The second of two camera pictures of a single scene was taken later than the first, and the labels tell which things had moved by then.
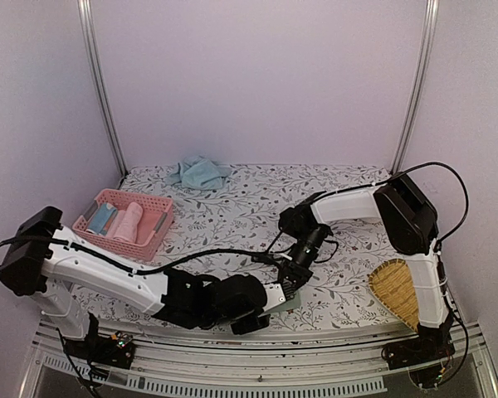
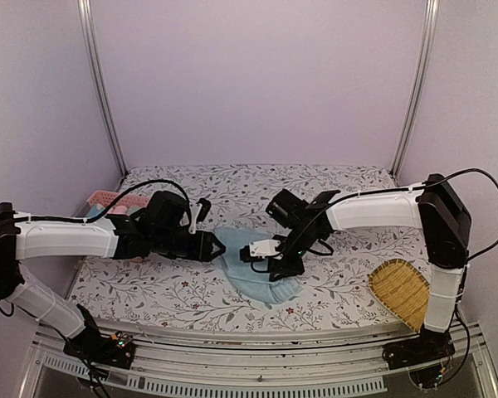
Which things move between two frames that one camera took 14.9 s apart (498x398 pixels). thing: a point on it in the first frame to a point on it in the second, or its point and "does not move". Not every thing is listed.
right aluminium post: x=418 y=87 does not move
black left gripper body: x=211 y=322 to x=166 y=244
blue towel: x=198 y=172 to x=253 y=279
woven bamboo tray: x=392 y=284 does not move
